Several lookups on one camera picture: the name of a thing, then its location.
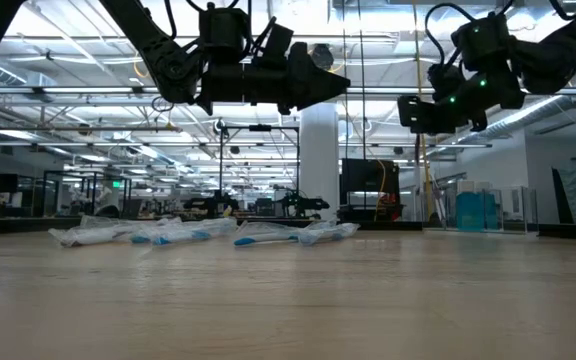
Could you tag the black aluminium table frame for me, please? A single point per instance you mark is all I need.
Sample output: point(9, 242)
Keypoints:
point(18, 226)

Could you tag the white building column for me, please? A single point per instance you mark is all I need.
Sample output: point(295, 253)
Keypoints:
point(318, 165)

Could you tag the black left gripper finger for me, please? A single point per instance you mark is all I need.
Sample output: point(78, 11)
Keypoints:
point(318, 80)

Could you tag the blue plastic cup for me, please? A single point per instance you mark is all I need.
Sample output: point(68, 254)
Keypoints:
point(468, 212)

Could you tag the black background gantry frame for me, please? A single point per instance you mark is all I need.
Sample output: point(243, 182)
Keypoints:
point(260, 128)

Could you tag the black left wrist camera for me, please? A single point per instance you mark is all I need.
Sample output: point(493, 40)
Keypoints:
point(275, 42)

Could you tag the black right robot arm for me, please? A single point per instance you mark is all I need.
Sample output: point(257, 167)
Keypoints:
point(558, 55)

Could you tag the black background workstation frame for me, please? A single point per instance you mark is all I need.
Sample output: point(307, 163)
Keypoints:
point(68, 172)

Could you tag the clear acrylic organizer box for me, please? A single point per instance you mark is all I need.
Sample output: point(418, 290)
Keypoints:
point(518, 210)

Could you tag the purple bagged toothbrush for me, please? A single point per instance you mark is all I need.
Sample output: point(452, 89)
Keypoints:
point(88, 239)
point(143, 224)

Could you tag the black equipment cabinet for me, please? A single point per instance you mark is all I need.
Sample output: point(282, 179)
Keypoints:
point(368, 175)

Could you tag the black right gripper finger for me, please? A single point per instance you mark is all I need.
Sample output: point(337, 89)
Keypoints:
point(418, 115)

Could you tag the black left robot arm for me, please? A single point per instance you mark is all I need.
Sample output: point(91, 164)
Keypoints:
point(163, 55)

